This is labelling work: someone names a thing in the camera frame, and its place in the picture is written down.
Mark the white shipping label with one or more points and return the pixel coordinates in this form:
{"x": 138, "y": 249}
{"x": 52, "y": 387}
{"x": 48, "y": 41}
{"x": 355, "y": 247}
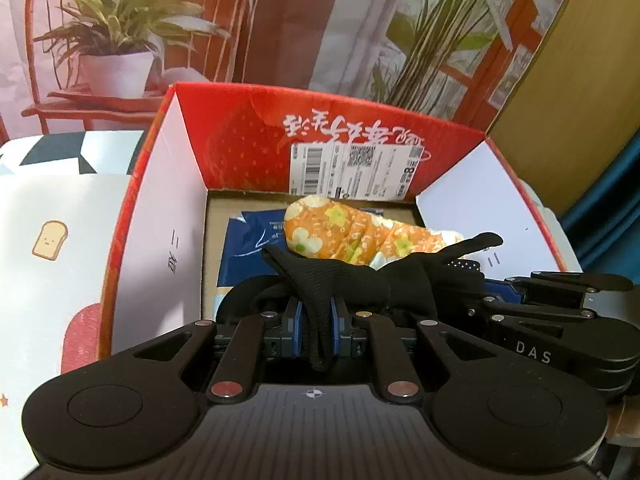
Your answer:
{"x": 373, "y": 172}

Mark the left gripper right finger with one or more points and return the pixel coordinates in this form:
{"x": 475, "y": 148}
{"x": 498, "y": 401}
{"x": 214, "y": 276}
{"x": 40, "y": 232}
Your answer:
{"x": 374, "y": 343}

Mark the printed room backdrop cloth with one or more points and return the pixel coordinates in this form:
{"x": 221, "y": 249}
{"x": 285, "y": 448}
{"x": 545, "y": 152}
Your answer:
{"x": 458, "y": 60}

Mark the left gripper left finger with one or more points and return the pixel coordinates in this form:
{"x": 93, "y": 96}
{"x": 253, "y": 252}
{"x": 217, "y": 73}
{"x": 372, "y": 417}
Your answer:
{"x": 248, "y": 345}

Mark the patterned tablecloth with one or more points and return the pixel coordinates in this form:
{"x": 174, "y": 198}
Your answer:
{"x": 61, "y": 196}

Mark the blue tissue pack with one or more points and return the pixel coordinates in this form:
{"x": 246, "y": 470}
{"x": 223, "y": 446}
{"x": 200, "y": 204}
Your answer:
{"x": 241, "y": 254}

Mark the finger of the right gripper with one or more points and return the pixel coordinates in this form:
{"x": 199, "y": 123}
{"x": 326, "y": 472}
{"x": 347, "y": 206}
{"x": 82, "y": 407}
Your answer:
{"x": 486, "y": 309}
{"x": 500, "y": 284}

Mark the black fabric garment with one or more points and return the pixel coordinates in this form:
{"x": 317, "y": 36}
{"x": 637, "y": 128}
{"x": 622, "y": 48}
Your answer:
{"x": 421, "y": 284}

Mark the wooden wall panel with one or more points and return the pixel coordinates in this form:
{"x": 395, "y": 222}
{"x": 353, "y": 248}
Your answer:
{"x": 578, "y": 104}

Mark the orange floral cloth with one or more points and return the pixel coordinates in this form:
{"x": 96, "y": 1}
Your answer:
{"x": 318, "y": 228}

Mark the red strawberry cardboard box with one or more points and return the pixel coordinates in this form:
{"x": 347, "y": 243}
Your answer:
{"x": 268, "y": 140}

